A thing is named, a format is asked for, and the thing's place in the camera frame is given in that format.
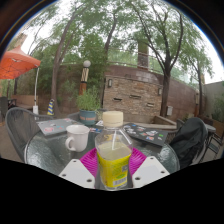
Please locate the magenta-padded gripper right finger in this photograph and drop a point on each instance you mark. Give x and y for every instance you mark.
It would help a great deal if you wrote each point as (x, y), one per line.
(150, 170)

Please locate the white canopy leg weight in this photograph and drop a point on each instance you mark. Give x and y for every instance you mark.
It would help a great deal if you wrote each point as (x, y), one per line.
(35, 110)

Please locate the dark patio chairs group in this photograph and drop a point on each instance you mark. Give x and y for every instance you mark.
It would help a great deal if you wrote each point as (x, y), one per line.
(5, 105)

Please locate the potted plant in blue pot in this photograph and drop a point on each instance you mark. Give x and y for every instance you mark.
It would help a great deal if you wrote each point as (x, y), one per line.
(88, 103)

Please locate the clear bottle with yellow label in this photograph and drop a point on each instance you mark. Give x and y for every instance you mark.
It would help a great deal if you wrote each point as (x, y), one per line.
(113, 160)

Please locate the grey laptop with stickers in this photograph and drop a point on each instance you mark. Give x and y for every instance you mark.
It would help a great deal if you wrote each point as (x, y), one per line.
(55, 126)

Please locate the black wall lantern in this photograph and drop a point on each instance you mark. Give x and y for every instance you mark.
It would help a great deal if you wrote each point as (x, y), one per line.
(159, 91)
(110, 83)

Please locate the lamp post with globe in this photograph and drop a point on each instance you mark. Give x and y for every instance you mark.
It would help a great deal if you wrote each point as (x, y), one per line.
(84, 80)

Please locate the white ceramic mug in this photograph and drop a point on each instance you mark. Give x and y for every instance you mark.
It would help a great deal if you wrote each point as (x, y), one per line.
(79, 136)

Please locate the orange canopy tent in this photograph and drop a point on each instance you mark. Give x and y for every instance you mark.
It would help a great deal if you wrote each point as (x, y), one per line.
(16, 63)

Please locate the black laptop with stickers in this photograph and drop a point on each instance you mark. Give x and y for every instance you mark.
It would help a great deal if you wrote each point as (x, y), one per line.
(146, 134)

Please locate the black backpack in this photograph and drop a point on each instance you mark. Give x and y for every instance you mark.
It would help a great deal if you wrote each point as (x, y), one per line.
(188, 143)

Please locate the grey wall utility box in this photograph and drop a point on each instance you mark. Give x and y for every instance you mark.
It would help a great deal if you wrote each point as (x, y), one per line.
(169, 110)

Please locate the blue yellow striped cone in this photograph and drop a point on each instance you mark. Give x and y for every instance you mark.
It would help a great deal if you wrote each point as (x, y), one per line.
(50, 108)

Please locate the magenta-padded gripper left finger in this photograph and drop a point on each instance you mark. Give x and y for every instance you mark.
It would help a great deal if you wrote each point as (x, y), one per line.
(76, 171)

